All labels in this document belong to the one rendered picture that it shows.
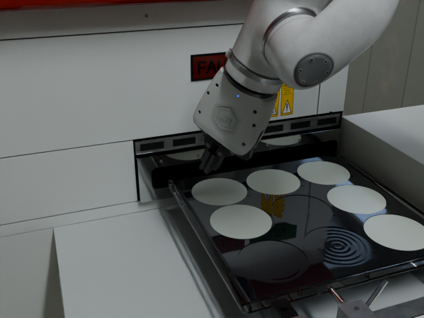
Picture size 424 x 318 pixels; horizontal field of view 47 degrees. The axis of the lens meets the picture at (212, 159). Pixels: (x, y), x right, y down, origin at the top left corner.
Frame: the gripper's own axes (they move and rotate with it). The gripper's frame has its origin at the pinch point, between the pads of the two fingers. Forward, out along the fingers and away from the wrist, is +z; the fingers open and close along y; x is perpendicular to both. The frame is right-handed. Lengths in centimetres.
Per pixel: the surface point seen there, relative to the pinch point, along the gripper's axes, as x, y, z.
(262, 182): 14.0, 6.5, 7.9
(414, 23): 261, -6, 27
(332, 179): 21.8, 16.2, 3.5
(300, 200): 11.3, 14.3, 4.4
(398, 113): 47, 19, -5
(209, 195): 4.5, 1.3, 10.3
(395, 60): 269, -4, 53
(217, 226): -3.2, 6.9, 7.6
